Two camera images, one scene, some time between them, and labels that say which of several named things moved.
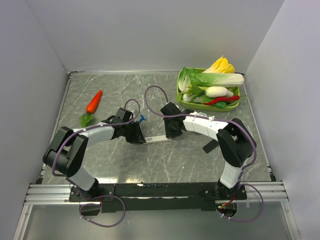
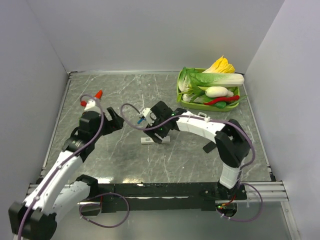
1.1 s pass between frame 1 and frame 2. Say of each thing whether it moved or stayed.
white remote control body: stayed
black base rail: stayed
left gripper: moved
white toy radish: stayed
